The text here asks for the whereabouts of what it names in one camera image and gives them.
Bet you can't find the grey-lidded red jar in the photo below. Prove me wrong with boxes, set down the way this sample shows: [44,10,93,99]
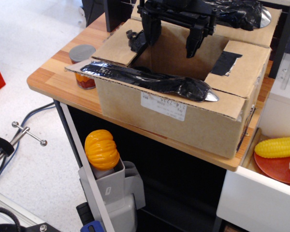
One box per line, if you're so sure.
[69,44,96,89]

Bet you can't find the metal clamp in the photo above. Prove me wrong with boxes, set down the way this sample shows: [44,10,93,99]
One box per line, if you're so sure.
[0,117,48,171]

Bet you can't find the grey plastic holder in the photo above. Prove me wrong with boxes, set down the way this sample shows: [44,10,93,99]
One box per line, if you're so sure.
[78,160,145,232]

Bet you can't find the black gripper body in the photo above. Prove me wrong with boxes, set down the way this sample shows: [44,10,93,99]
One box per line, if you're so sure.
[137,0,217,35]

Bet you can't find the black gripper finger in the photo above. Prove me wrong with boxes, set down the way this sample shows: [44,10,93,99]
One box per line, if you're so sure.
[186,24,208,58]
[141,13,161,46]

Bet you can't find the orange plate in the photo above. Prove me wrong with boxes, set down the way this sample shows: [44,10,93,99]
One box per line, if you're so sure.
[254,153,290,184]

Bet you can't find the blue cable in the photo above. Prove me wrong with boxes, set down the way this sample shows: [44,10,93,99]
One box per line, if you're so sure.
[0,102,57,188]

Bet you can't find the orange plastic pumpkin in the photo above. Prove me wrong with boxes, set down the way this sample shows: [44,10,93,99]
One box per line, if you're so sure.
[85,130,120,171]

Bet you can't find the yellow plastic corn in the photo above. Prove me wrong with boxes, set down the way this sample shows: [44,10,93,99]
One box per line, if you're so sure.
[254,137,290,159]

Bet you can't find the white drawer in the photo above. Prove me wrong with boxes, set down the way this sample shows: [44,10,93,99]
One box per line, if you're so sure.
[217,53,290,232]

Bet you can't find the wooden table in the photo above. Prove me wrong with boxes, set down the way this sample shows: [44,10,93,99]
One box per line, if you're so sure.
[27,14,274,172]

